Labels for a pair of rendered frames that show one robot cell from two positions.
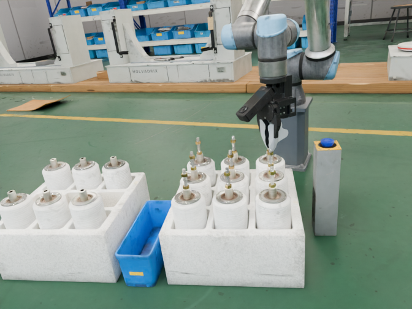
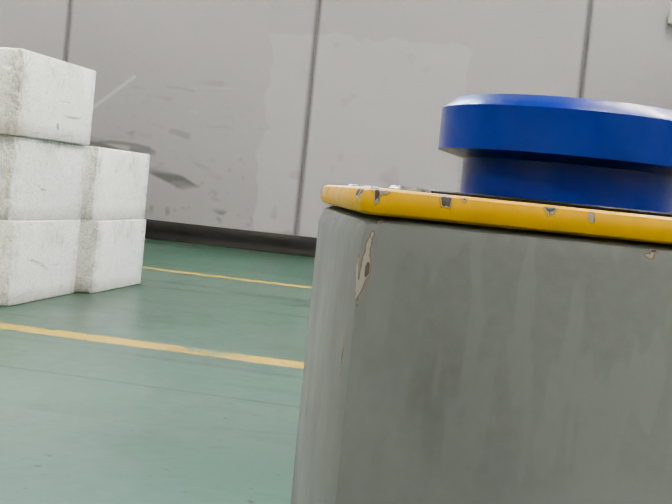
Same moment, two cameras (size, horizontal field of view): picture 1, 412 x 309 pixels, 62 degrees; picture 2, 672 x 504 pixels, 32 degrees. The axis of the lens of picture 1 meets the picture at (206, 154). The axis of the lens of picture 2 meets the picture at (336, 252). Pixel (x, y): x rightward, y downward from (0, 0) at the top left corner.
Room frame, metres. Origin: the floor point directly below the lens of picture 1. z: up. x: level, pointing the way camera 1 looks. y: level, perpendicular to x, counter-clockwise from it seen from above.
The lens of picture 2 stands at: (1.12, -0.45, 0.31)
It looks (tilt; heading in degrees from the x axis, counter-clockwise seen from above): 3 degrees down; 164
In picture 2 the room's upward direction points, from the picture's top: 6 degrees clockwise
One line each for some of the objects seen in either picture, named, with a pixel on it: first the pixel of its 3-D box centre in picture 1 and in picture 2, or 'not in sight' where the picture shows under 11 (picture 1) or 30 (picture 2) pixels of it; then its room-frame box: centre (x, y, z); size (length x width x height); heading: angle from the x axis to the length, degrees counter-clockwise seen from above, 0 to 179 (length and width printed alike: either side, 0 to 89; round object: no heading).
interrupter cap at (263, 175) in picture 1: (271, 176); not in sight; (0.92, -0.19, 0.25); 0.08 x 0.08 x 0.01
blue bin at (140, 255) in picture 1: (151, 240); not in sight; (0.93, 0.21, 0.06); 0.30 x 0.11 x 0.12; 168
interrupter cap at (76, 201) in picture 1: (84, 198); not in sight; (0.90, 0.37, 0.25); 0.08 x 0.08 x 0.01
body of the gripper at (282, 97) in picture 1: (275, 97); not in sight; (0.93, -0.21, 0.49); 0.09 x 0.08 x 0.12; 115
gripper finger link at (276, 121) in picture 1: (273, 122); not in sight; (0.89, -0.19, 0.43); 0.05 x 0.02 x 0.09; 25
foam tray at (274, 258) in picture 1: (235, 221); not in sight; (0.94, -0.07, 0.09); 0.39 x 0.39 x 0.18; 79
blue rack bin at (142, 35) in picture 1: (147, 34); not in sight; (6.98, 0.87, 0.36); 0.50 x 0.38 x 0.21; 154
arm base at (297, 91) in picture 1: (288, 91); not in sight; (1.52, -0.40, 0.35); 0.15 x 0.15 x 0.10
